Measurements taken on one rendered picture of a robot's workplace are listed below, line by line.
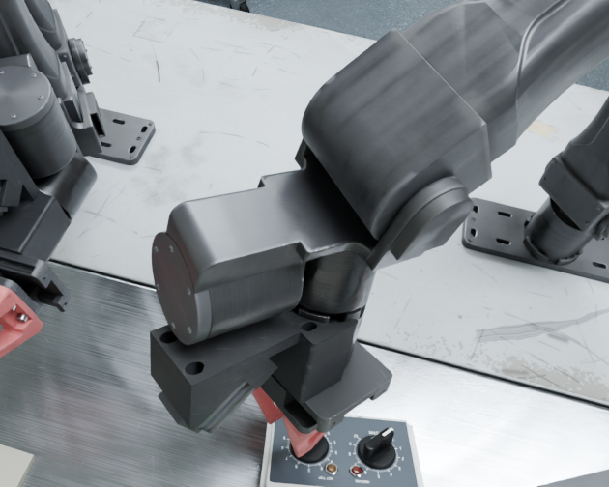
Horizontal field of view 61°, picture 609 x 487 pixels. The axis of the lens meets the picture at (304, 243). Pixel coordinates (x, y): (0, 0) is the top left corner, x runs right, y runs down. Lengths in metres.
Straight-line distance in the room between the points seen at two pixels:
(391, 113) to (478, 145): 0.04
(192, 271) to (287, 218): 0.05
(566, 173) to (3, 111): 0.46
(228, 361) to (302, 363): 0.05
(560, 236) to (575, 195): 0.08
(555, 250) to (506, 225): 0.06
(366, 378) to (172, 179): 0.39
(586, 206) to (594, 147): 0.06
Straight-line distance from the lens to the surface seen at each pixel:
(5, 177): 0.40
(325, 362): 0.31
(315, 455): 0.45
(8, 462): 0.54
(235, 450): 0.51
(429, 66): 0.24
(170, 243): 0.25
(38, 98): 0.41
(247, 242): 0.23
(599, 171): 0.51
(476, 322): 0.59
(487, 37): 0.25
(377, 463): 0.46
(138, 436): 0.52
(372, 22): 2.48
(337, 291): 0.29
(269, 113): 0.71
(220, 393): 0.28
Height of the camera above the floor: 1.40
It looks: 58 degrees down
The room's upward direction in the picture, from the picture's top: 7 degrees clockwise
